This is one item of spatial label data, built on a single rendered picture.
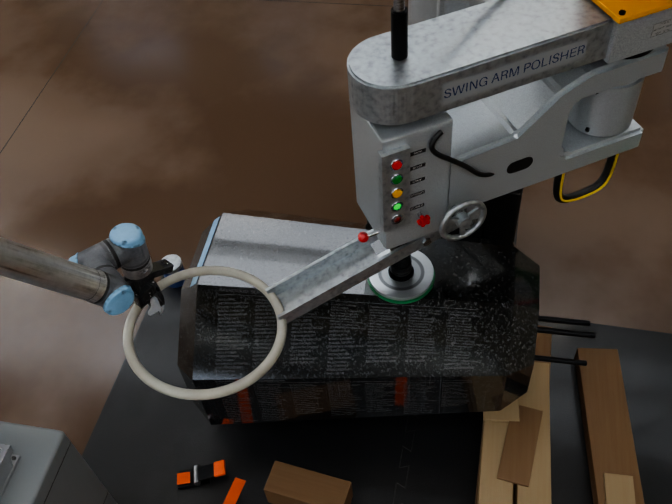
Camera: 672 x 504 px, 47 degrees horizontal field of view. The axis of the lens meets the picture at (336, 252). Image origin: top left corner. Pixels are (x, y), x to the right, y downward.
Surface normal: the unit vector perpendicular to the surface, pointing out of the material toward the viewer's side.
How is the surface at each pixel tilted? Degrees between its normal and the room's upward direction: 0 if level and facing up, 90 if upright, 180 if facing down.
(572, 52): 90
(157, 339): 0
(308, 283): 15
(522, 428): 0
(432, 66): 0
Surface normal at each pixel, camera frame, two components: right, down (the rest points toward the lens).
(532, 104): -0.65, -0.28
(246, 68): -0.07, -0.64
